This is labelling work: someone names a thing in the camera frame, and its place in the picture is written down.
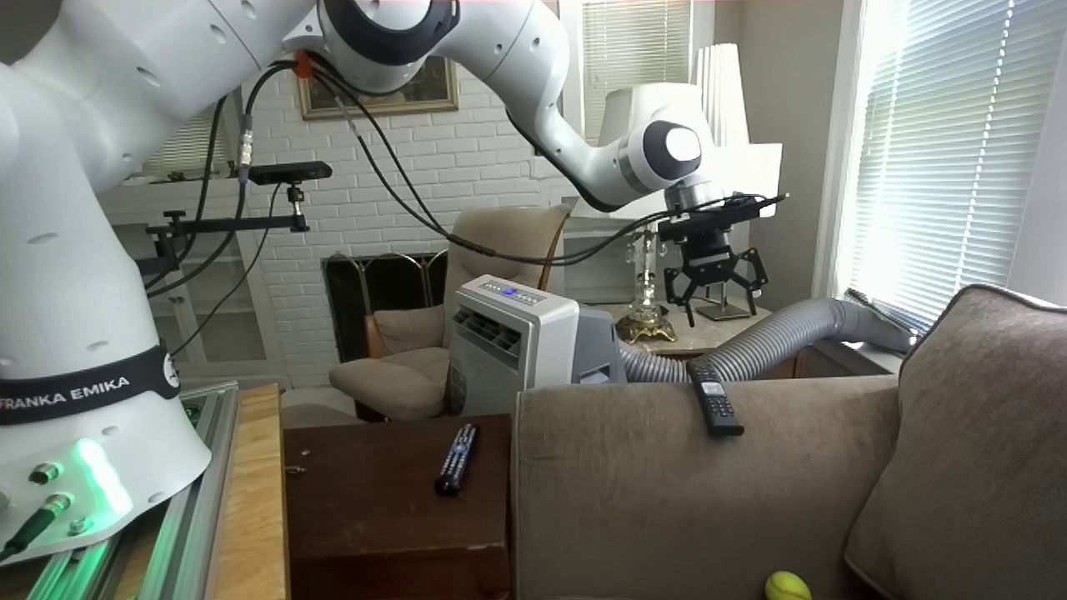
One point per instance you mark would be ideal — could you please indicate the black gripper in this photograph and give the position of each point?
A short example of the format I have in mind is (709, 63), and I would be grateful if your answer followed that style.
(712, 251)

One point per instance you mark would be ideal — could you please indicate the aluminium frame rail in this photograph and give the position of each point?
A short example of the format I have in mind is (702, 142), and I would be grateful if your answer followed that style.
(195, 521)

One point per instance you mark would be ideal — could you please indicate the dark brown wooden side table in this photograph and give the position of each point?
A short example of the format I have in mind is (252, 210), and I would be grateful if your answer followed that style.
(380, 510)

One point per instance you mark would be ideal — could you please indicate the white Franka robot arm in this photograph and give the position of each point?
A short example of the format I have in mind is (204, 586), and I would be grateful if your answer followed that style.
(67, 276)

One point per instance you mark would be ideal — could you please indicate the white portable air conditioner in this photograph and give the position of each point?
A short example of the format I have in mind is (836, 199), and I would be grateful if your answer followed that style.
(522, 343)

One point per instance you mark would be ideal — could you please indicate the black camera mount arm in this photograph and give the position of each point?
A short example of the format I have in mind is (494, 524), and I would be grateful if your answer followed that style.
(221, 223)

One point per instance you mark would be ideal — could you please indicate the beige lamp table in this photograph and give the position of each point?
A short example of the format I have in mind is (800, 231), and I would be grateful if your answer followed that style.
(712, 335)

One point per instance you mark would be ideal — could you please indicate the yellow tennis ball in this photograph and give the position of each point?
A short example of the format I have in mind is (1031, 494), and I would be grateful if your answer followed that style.
(790, 586)

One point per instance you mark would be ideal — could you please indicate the light wooden workbench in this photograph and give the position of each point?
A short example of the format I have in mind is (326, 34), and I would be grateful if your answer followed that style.
(255, 501)

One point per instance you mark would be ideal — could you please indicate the beige armchair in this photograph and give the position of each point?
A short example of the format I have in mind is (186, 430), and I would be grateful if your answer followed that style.
(402, 378)

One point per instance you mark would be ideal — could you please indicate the white shade glass table lamp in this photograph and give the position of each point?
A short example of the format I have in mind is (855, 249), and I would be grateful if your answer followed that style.
(640, 103)

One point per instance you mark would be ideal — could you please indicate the black stereo camera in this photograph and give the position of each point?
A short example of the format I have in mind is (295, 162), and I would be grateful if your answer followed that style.
(290, 171)

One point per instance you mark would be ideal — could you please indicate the beige fabric sofa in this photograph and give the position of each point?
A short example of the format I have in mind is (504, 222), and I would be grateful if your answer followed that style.
(687, 501)

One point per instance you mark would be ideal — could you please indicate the framed painting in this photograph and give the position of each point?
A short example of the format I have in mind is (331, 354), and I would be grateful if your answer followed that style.
(430, 102)

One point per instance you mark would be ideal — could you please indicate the black remote with blue buttons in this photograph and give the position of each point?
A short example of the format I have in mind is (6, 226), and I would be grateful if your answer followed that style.
(460, 459)

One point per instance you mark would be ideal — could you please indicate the white window blinds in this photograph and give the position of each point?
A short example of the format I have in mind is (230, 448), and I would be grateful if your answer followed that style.
(956, 155)

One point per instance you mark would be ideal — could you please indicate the black fireplace screen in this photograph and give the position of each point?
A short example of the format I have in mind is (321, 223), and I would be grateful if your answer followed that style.
(355, 301)

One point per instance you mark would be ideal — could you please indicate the beige sofa cushion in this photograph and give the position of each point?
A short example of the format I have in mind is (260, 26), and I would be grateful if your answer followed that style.
(978, 444)

